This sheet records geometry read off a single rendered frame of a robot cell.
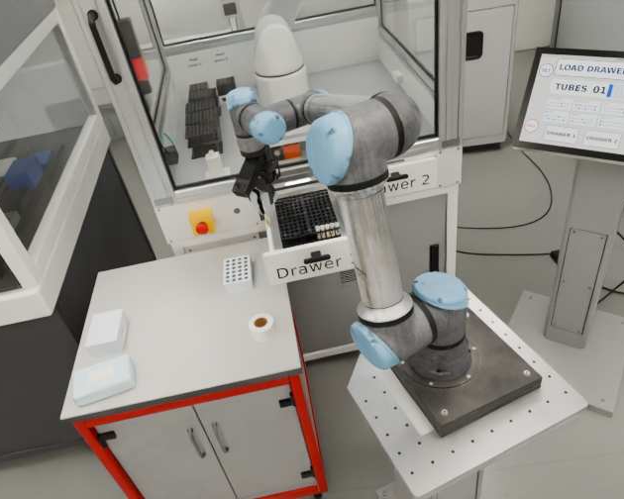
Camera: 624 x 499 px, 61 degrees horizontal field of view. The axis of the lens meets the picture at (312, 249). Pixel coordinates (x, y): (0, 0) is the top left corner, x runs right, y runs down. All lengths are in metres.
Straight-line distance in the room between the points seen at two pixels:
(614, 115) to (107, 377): 1.57
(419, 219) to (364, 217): 0.98
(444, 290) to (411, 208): 0.79
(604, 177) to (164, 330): 1.43
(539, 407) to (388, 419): 0.33
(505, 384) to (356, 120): 0.69
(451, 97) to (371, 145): 0.84
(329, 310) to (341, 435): 0.48
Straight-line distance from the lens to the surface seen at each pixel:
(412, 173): 1.79
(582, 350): 2.42
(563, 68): 1.84
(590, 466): 2.17
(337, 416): 2.20
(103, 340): 1.58
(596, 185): 1.93
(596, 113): 1.79
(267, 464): 1.79
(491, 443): 1.25
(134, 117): 1.63
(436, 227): 1.99
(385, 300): 1.05
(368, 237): 0.98
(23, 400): 2.21
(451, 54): 1.68
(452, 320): 1.16
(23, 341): 1.98
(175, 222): 1.80
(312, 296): 2.06
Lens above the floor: 1.82
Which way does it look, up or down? 38 degrees down
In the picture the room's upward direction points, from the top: 10 degrees counter-clockwise
